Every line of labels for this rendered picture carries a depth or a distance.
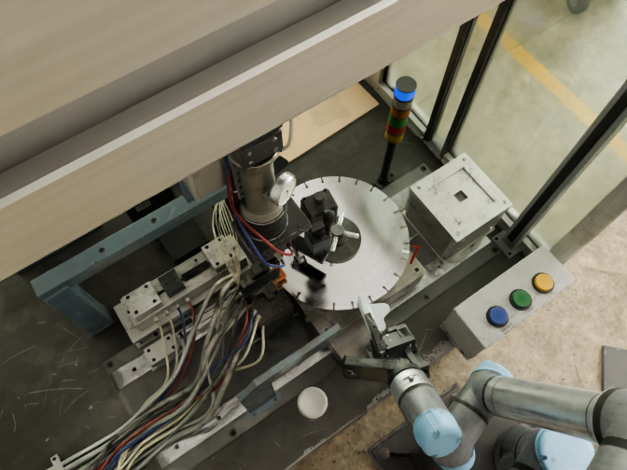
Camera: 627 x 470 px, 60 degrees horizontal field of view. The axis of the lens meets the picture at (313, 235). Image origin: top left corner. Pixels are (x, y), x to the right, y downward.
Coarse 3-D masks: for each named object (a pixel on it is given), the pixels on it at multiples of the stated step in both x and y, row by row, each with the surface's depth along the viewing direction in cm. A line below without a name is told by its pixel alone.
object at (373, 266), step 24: (312, 192) 129; (336, 192) 129; (360, 192) 129; (360, 216) 126; (384, 216) 126; (384, 240) 124; (408, 240) 124; (288, 264) 121; (312, 264) 121; (336, 264) 121; (360, 264) 121; (384, 264) 121; (288, 288) 119; (312, 288) 119; (336, 288) 119; (360, 288) 119
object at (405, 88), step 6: (402, 78) 116; (408, 78) 116; (396, 84) 116; (402, 84) 116; (408, 84) 116; (414, 84) 116; (396, 90) 117; (402, 90) 115; (408, 90) 115; (414, 90) 116; (396, 96) 118; (402, 96) 116; (408, 96) 116
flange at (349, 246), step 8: (344, 224) 124; (352, 224) 124; (344, 240) 121; (352, 240) 123; (360, 240) 123; (328, 248) 122; (336, 248) 122; (344, 248) 122; (352, 248) 122; (328, 256) 121; (336, 256) 121; (344, 256) 121; (352, 256) 122
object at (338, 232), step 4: (340, 216) 121; (340, 220) 120; (336, 224) 120; (340, 224) 120; (332, 228) 119; (336, 228) 119; (340, 228) 119; (332, 232) 119; (336, 232) 119; (340, 232) 119; (344, 232) 119; (348, 232) 119; (352, 232) 119; (332, 236) 120; (336, 236) 119; (340, 236) 119; (352, 236) 119; (356, 236) 119; (336, 240) 118; (340, 240) 121; (332, 244) 118; (336, 244) 118; (332, 248) 118
